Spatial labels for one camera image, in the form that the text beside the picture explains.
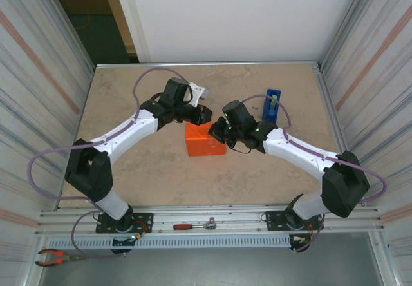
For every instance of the aluminium corner post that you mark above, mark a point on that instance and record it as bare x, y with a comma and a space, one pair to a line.
69, 25
345, 25

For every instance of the wide aluminium mounting rail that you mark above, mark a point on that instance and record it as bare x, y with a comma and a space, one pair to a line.
231, 216

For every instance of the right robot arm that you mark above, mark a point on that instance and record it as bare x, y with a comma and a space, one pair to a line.
296, 150

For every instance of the ridged aluminium side rail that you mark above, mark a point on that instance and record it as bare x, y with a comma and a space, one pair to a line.
322, 80

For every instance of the grey metal shelf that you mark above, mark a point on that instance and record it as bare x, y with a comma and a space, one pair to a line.
209, 266

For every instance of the white door frame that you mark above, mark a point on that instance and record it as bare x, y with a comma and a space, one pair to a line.
128, 15

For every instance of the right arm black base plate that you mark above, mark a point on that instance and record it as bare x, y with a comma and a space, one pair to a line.
273, 218

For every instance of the blue tape dispenser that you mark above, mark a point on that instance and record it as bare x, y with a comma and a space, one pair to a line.
270, 109

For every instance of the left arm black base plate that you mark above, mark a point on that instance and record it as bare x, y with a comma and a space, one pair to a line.
145, 218

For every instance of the thin aluminium table rail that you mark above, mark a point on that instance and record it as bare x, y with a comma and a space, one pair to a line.
209, 64

